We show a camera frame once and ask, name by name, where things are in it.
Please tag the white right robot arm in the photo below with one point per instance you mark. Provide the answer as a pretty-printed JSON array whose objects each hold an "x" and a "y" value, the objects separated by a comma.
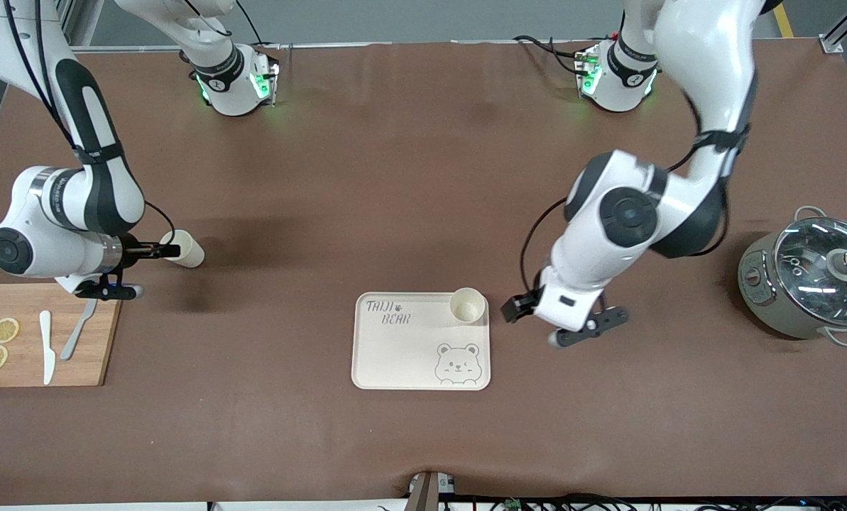
[{"x": 33, "y": 213}]

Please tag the glass pot lid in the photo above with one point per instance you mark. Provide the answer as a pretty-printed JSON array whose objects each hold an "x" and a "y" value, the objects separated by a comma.
[{"x": 813, "y": 284}]

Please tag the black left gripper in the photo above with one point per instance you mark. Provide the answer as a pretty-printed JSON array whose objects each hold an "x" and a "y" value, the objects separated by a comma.
[{"x": 517, "y": 308}]

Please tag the white plastic knife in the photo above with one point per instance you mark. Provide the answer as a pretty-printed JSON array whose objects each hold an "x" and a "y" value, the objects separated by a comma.
[{"x": 47, "y": 348}]

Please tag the cream bear print tray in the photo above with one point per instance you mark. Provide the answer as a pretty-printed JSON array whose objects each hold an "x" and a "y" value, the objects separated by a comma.
[{"x": 409, "y": 355}]

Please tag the white IKEA cup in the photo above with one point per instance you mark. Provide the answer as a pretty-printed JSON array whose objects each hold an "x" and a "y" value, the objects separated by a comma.
[
  {"x": 190, "y": 250},
  {"x": 467, "y": 305}
]

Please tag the grey plastic knife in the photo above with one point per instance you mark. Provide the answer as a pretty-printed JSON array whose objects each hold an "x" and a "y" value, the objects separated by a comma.
[{"x": 74, "y": 341}]

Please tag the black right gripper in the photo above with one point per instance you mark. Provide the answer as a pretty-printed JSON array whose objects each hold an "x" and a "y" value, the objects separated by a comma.
[{"x": 133, "y": 250}]

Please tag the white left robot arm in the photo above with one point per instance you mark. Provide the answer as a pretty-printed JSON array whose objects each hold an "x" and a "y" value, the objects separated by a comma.
[{"x": 707, "y": 42}]

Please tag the wooden cutting board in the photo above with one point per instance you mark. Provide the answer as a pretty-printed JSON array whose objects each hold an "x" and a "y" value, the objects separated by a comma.
[{"x": 18, "y": 298}]

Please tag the table edge mount post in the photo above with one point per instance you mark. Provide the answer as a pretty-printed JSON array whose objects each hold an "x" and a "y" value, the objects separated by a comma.
[{"x": 425, "y": 493}]

